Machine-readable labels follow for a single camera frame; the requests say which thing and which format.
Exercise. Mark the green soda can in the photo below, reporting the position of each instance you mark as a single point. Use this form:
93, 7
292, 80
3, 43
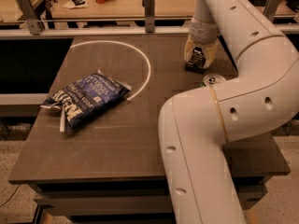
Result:
211, 79

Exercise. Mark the right metal bracket post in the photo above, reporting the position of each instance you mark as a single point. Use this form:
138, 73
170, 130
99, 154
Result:
270, 9

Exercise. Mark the middle metal bracket post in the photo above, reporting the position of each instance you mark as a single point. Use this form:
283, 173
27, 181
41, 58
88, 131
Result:
149, 6

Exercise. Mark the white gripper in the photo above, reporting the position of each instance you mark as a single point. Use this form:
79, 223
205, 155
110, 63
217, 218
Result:
203, 32

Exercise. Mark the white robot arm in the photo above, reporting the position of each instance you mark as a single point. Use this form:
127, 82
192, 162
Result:
194, 125

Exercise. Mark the left metal bracket post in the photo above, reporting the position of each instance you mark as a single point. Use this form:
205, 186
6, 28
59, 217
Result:
34, 24

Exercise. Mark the black rxbar chocolate wrapper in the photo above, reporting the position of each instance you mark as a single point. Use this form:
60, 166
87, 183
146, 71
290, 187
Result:
196, 62

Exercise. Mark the blue potato chip bag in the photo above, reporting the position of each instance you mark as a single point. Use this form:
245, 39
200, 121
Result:
86, 99

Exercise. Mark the metal bracket post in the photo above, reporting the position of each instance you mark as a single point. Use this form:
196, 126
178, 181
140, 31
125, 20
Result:
270, 9
149, 6
34, 24

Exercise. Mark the white arc tape marking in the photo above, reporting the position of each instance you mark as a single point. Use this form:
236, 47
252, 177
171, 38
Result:
117, 59

